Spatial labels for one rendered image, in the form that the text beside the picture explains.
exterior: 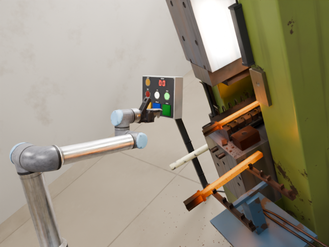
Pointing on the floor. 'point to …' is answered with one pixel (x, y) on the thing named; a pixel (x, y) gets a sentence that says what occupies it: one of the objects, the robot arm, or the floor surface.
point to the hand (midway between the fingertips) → (160, 109)
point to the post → (190, 151)
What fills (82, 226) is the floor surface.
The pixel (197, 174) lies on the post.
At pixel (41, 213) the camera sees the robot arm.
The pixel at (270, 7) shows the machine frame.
